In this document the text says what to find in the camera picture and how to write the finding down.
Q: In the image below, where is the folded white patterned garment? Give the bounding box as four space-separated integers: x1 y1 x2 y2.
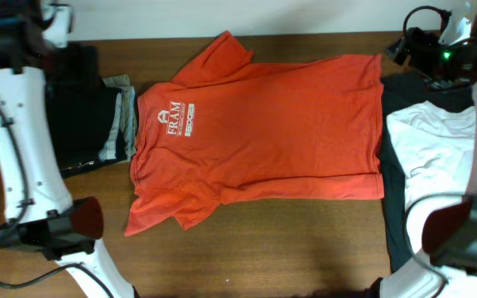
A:
99 92 123 161

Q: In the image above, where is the dark green t-shirt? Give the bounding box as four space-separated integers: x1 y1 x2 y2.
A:
378 72 474 272

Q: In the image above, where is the white t-shirt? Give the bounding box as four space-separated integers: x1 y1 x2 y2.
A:
386 101 476 252

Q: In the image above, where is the folded olive grey garment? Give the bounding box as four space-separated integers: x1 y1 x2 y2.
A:
103 74 137 162

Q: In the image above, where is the folded black garment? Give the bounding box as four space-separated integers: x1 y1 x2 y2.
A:
44 43 120 178

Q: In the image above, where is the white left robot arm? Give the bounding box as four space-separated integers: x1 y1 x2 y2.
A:
0 1 137 297

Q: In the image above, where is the red orange printed t-shirt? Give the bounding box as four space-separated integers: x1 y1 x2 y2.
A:
125 32 384 236

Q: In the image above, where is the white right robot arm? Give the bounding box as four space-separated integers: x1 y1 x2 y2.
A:
370 1 477 297

